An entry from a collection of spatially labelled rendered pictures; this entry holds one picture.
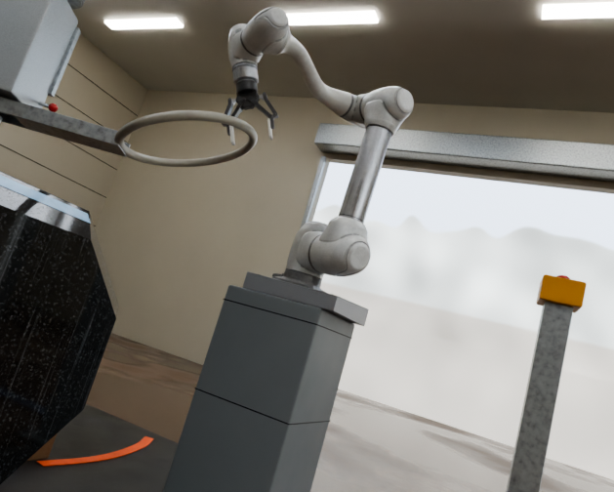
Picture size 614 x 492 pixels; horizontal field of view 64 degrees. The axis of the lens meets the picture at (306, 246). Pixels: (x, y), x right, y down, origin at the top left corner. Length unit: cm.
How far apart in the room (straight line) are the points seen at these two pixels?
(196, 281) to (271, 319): 540
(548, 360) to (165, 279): 635
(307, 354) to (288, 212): 511
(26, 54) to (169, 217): 600
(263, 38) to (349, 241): 73
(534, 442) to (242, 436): 92
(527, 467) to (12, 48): 206
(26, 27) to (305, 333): 138
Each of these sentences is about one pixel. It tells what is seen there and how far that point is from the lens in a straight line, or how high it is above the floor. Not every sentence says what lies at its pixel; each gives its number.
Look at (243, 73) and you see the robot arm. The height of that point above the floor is 149.
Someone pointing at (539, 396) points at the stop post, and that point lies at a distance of 169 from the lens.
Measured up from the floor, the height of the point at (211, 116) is 126.
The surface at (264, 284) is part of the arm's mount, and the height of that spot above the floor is 83.
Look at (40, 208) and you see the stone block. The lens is 150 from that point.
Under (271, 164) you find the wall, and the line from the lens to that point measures 717.
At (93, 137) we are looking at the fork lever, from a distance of 184.
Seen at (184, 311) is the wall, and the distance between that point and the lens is 717.
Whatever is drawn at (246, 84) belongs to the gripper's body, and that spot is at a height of 146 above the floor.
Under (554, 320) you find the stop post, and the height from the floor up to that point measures 95.
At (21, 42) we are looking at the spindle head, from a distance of 199.
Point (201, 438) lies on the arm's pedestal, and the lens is 191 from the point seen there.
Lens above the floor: 67
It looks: 11 degrees up
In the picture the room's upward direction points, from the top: 16 degrees clockwise
